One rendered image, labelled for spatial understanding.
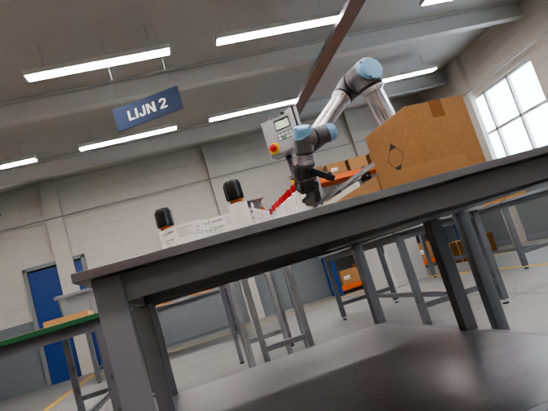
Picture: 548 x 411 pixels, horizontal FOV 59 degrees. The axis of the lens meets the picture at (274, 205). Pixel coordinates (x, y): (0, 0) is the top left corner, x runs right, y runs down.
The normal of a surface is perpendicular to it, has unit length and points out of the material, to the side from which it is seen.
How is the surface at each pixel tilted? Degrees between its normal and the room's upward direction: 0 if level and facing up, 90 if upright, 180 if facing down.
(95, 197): 90
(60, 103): 90
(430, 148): 90
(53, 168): 90
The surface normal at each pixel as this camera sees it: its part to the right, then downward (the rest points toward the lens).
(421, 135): 0.26, -0.22
